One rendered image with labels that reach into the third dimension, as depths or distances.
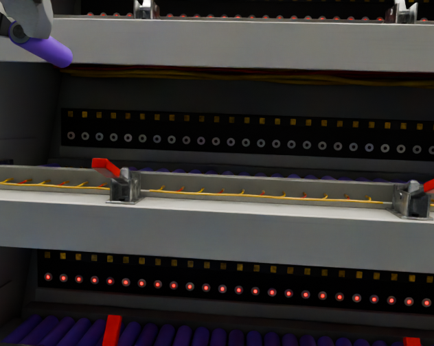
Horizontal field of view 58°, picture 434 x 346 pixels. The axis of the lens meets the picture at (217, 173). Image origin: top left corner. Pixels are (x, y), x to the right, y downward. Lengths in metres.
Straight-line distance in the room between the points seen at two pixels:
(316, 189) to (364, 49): 0.15
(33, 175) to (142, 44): 0.18
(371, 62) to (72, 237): 0.33
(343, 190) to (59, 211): 0.27
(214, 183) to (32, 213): 0.17
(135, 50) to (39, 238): 0.21
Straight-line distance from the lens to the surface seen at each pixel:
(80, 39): 0.46
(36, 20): 0.29
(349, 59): 0.43
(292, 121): 0.54
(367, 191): 0.42
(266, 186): 0.40
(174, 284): 0.52
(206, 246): 0.36
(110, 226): 0.38
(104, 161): 0.32
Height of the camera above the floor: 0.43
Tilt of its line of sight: 14 degrees up
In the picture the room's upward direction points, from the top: 4 degrees clockwise
